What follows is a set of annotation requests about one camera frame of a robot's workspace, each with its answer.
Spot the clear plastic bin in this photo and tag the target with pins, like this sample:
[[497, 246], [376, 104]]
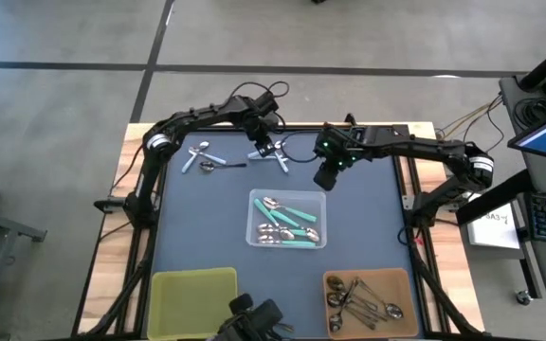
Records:
[[318, 196]]

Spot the white paper sheet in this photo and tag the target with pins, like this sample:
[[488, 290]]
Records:
[[493, 227]]

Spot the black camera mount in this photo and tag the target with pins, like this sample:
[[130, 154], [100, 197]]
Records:
[[254, 317]]

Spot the blue-grey table mat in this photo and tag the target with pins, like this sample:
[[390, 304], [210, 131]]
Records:
[[206, 213]]

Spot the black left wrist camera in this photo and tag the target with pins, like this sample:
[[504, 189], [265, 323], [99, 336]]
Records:
[[267, 102]]

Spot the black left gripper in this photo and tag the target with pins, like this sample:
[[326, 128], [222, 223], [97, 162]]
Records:
[[260, 128]]

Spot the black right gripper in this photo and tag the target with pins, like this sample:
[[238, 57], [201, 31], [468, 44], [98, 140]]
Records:
[[334, 147]]

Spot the caster wheel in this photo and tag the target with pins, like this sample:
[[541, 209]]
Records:
[[524, 297]]

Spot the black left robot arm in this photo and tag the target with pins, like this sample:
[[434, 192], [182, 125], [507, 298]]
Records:
[[197, 115]]

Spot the yellow-green plastic bin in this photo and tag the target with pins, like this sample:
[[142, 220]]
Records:
[[187, 303]]

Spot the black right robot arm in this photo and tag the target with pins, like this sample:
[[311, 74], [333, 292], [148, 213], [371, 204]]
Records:
[[434, 149]]

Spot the grey computer cart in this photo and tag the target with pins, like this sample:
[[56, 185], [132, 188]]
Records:
[[543, 265]]

